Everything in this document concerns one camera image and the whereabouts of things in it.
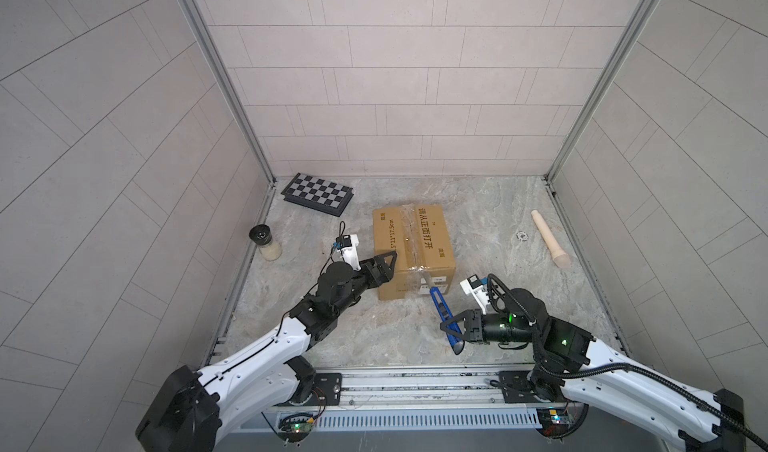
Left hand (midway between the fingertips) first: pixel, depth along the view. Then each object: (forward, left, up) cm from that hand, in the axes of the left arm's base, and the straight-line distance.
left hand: (396, 258), depth 76 cm
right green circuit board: (-33, -37, -17) cm, 52 cm away
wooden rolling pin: (+8, -51, -14) cm, 53 cm away
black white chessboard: (+33, +29, -14) cm, 46 cm away
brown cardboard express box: (+6, -6, +1) cm, 9 cm away
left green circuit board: (-35, +22, -14) cm, 43 cm away
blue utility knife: (-20, -13, 0) cm, 24 cm away
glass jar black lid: (+10, +40, -6) cm, 41 cm away
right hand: (-19, -11, -1) cm, 22 cm away
